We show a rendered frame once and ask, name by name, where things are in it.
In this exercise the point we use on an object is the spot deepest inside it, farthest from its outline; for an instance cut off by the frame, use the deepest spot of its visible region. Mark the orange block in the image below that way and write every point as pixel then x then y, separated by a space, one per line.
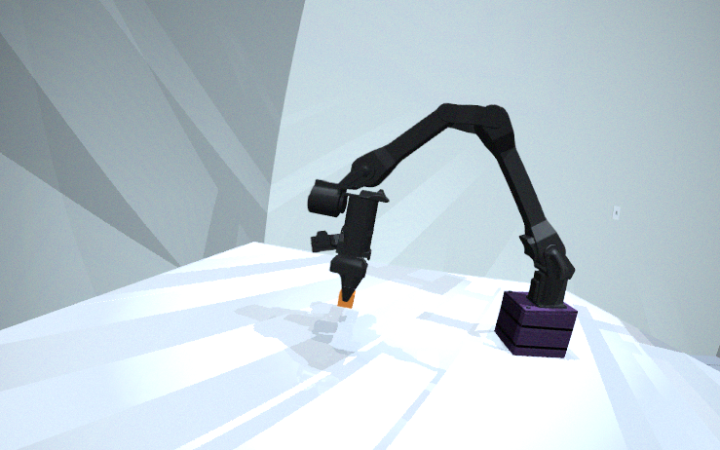
pixel 349 304

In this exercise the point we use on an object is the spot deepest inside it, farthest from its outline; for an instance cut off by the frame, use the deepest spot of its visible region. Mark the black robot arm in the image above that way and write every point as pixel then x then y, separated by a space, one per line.
pixel 493 126

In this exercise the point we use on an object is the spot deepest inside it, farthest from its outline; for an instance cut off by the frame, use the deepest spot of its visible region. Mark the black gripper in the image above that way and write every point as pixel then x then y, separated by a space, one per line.
pixel 350 265

